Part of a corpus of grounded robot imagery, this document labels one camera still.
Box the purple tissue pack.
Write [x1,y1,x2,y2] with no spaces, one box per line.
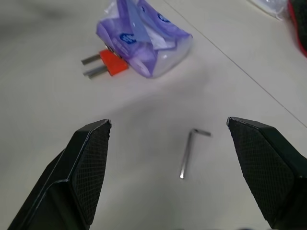
[96,0,193,79]

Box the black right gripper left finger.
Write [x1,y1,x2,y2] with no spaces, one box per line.
[6,119,112,230]

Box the silver hex key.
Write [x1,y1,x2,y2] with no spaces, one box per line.
[179,128,212,179]

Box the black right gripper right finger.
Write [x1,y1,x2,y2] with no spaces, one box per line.
[226,116,307,230]

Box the orange tool with metal prongs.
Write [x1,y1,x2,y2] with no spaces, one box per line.
[99,49,129,77]

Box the black and red object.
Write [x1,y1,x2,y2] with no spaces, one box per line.
[287,0,307,58]

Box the white crumpled plastic bag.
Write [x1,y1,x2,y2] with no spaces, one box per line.
[249,0,290,22]

